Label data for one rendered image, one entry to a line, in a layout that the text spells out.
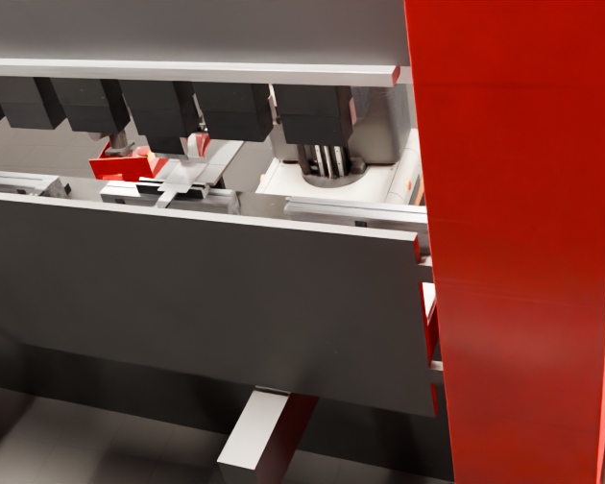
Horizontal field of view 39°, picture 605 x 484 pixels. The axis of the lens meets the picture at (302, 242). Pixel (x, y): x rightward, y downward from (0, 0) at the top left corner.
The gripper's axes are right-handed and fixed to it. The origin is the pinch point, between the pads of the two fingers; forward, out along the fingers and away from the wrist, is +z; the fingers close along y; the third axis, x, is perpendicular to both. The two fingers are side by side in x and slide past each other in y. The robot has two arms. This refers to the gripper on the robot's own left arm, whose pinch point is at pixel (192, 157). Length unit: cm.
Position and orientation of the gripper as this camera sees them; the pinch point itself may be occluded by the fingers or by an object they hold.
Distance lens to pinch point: 230.5
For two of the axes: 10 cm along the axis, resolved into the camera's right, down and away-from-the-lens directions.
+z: -0.1, 9.7, 2.4
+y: 9.2, 1.1, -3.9
